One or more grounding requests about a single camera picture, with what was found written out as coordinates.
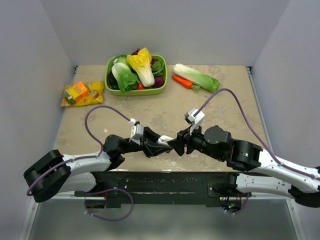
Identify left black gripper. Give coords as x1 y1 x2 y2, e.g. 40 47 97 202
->
120 126 173 158

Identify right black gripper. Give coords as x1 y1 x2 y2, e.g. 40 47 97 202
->
167 121 225 161

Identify white earbud charging case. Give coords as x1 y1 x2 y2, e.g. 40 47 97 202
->
157 135 174 146

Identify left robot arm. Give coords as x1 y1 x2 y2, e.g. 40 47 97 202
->
23 124 172 203

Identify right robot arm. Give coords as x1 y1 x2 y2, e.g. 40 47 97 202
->
168 125 320 208

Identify green plastic basket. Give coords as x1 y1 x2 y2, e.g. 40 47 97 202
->
104 54 168 97

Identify orange toy carrot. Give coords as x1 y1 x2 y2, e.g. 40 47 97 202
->
171 75 200 93

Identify purple onion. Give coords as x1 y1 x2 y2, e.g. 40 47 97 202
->
152 76 165 89

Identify napa cabbage on table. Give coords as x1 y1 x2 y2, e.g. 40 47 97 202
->
173 63 220 93

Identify green lettuce in basket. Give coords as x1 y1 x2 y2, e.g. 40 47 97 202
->
111 62 140 93

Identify yellow snack bag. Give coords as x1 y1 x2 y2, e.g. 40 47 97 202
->
60 81 104 108

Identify dark green leafy vegetable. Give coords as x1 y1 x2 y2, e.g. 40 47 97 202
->
151 61 165 76

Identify yellow napa cabbage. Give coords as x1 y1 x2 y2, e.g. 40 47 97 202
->
126 47 155 88

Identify orange juice box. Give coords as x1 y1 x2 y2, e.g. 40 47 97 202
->
64 81 92 104

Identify round green cabbage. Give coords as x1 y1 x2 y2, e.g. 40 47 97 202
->
113 56 130 67

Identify dark red grapes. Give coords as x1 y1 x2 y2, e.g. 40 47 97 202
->
131 48 141 56

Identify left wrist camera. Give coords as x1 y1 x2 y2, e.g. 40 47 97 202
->
129 118 144 146

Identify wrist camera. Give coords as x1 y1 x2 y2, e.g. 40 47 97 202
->
129 118 144 146
184 107 205 136

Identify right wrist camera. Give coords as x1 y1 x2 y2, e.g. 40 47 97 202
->
184 107 205 136

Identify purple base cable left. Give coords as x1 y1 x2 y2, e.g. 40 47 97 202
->
84 187 135 221

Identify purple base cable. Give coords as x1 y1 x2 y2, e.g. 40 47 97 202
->
223 192 253 215
84 187 135 221

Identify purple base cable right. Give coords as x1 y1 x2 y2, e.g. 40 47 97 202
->
223 192 253 215

